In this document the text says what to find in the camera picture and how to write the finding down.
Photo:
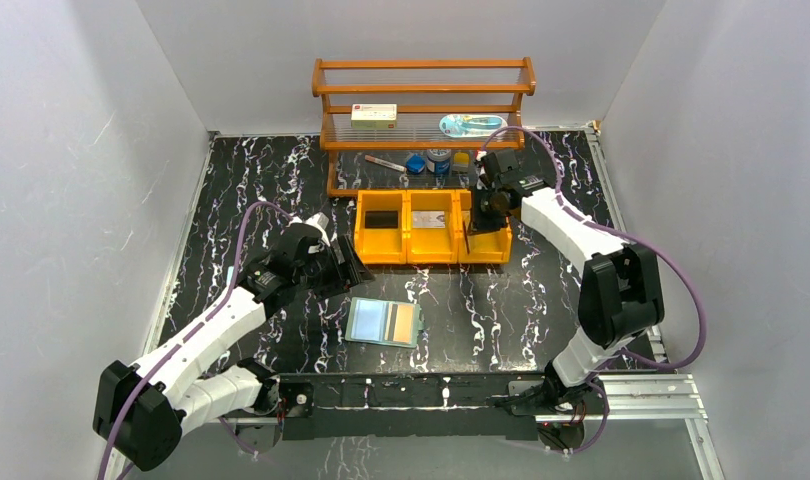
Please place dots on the silver card in bin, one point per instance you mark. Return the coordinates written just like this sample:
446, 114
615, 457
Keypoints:
424, 219

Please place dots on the orange three-compartment bin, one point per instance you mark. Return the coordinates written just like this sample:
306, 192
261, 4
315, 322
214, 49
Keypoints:
407, 245

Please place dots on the black card in bin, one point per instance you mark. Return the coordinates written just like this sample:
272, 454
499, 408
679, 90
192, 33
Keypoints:
381, 219

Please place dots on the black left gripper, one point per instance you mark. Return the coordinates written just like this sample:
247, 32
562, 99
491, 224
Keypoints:
342, 258

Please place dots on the small yellow object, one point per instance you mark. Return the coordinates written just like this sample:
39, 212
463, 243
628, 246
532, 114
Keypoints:
460, 162

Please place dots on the small blue object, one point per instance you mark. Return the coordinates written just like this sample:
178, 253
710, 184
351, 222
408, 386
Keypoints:
415, 164

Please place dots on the brown white marker pen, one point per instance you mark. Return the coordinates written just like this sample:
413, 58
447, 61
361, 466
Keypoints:
385, 163

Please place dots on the round blue white tin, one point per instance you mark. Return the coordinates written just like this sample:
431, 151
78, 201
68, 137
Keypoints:
438, 161

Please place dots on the wooden shelf rack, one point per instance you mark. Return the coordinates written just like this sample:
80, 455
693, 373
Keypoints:
424, 91

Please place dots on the blue oval packaged item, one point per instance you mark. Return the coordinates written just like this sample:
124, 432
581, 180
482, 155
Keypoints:
470, 125

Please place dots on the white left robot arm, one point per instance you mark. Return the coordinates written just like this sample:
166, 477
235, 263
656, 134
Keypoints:
144, 409

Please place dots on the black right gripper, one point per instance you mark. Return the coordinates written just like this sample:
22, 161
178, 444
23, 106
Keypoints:
486, 216

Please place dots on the gold card with black stripe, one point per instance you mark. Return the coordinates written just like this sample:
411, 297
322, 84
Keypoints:
466, 236

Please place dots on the green card holder wallet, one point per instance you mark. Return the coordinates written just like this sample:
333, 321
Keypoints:
367, 322

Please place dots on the white red box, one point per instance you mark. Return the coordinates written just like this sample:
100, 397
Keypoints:
373, 116

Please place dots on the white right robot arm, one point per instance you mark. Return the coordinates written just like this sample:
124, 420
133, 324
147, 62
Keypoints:
620, 293

